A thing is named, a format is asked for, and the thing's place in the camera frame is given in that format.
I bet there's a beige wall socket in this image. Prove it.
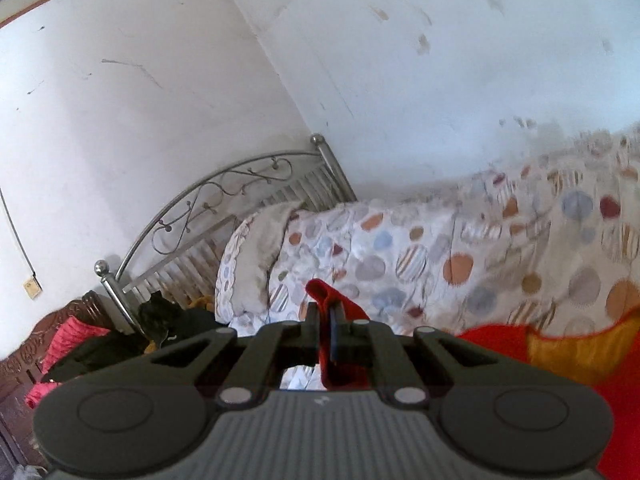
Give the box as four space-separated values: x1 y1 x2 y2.
23 275 42 300

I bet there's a black wall cable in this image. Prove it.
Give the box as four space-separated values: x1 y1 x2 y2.
0 186 37 279

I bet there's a patterned circle print duvet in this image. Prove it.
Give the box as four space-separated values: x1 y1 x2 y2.
214 123 640 391

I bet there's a beige pillow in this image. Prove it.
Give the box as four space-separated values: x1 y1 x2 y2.
231 200 303 315

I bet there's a black clothes pile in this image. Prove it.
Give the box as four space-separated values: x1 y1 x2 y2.
41 292 227 384

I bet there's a red knit sweater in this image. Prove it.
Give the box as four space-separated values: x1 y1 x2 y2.
306 278 639 479

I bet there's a dark carved wooden furniture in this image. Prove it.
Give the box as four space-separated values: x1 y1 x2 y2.
1 292 114 479

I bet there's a pink cushion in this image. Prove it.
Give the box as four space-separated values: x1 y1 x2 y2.
25 315 111 410

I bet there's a grey metal headboard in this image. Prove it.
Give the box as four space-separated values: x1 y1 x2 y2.
94 133 357 333

